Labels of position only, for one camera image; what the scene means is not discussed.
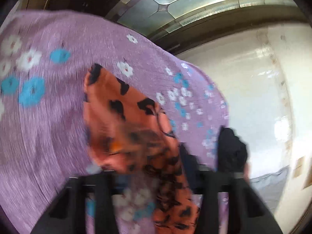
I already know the orange black floral garment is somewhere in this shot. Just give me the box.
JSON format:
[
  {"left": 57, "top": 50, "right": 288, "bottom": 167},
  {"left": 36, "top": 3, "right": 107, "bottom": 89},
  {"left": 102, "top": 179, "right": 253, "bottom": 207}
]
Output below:
[{"left": 83, "top": 64, "right": 199, "bottom": 233}]

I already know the grey pillow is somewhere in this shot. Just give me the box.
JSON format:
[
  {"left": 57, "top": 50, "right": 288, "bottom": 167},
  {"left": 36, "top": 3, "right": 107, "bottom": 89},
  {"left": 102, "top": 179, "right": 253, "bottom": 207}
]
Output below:
[{"left": 250, "top": 166, "right": 290, "bottom": 214}]

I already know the purple floral bed sheet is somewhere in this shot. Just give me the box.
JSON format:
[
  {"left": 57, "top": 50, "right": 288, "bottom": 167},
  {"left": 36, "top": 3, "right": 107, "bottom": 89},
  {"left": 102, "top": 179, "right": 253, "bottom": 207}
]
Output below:
[{"left": 1, "top": 11, "right": 229, "bottom": 233}]

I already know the stained glass window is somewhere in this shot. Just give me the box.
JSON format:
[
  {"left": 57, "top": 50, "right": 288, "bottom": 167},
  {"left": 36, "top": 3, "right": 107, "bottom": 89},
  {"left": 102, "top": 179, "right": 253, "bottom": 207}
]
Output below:
[{"left": 105, "top": 0, "right": 296, "bottom": 40}]

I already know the beige wall switch plate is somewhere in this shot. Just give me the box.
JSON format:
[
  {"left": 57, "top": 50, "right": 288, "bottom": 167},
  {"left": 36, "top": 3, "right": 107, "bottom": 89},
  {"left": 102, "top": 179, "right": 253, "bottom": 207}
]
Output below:
[{"left": 293, "top": 157, "right": 304, "bottom": 178}]

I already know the wooden framed wall niche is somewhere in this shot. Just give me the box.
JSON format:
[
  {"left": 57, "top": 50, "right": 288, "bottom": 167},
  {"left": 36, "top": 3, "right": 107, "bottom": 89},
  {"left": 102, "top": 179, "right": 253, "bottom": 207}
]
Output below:
[{"left": 303, "top": 168, "right": 312, "bottom": 189}]

